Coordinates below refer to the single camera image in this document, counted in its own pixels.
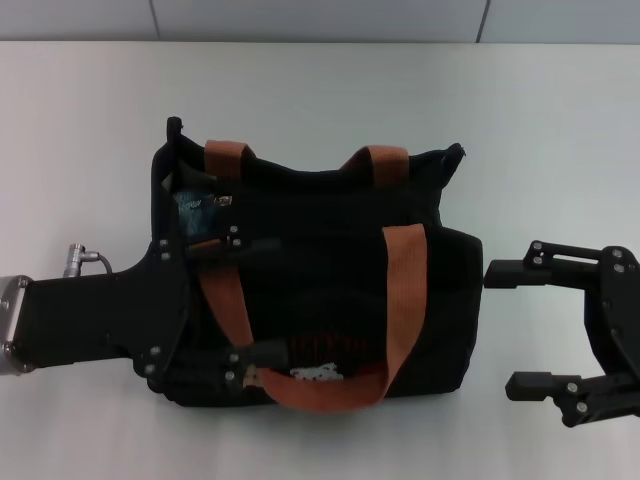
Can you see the blue food packet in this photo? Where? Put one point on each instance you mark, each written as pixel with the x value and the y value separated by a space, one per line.
pixel 197 215

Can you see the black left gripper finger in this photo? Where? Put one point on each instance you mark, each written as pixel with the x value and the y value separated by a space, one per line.
pixel 250 247

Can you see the silver metal zipper pull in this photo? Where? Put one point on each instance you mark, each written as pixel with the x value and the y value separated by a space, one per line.
pixel 223 200

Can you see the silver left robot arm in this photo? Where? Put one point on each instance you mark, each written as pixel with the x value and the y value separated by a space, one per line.
pixel 7 325

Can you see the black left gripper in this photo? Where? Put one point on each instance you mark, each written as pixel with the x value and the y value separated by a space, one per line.
pixel 100 315

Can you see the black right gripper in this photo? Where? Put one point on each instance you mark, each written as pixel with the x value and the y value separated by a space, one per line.
pixel 622 320

